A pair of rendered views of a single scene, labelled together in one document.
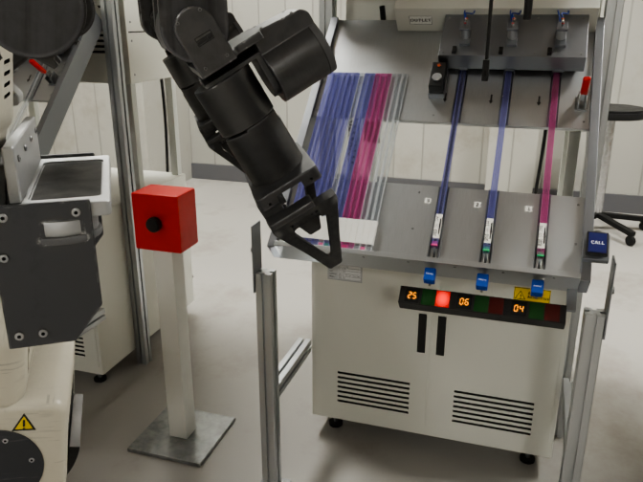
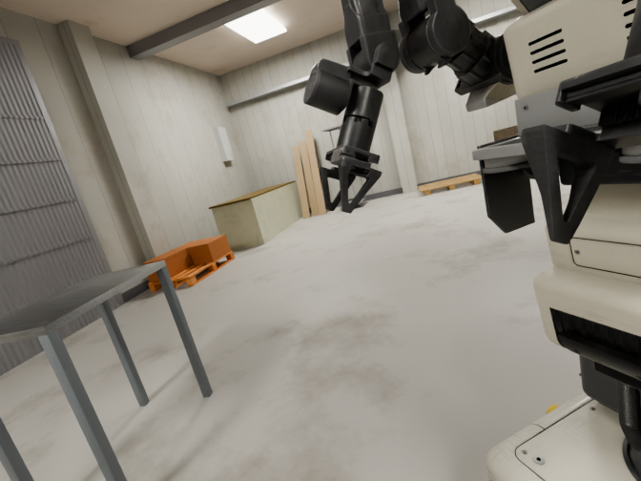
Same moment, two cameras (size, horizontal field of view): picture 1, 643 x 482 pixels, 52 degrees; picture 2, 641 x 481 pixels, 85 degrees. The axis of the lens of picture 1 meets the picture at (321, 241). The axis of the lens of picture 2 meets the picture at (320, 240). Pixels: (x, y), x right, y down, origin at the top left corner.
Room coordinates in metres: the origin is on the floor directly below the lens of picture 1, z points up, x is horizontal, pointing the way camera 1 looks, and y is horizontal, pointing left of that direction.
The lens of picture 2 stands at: (1.24, -0.04, 1.09)
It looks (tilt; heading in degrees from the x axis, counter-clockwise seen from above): 12 degrees down; 180
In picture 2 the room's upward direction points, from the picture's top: 15 degrees counter-clockwise
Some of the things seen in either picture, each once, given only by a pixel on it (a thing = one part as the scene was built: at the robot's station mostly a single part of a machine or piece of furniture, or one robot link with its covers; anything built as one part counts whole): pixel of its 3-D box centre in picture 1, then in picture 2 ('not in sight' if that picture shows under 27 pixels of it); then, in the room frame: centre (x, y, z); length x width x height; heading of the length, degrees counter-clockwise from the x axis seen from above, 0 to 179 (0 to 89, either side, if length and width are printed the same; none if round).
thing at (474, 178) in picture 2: not in sight; (448, 184); (-5.32, 2.58, 0.05); 1.14 x 0.79 x 0.11; 72
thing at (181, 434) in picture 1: (173, 320); not in sight; (1.71, 0.43, 0.39); 0.24 x 0.24 x 0.78; 72
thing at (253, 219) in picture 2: not in sight; (263, 212); (-5.63, -0.99, 0.40); 2.37 x 0.77 x 0.81; 162
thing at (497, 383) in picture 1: (445, 312); not in sight; (1.93, -0.40, 0.31); 0.70 x 0.65 x 0.62; 72
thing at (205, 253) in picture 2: not in sight; (191, 261); (-3.58, -1.88, 0.20); 1.06 x 0.73 x 0.40; 162
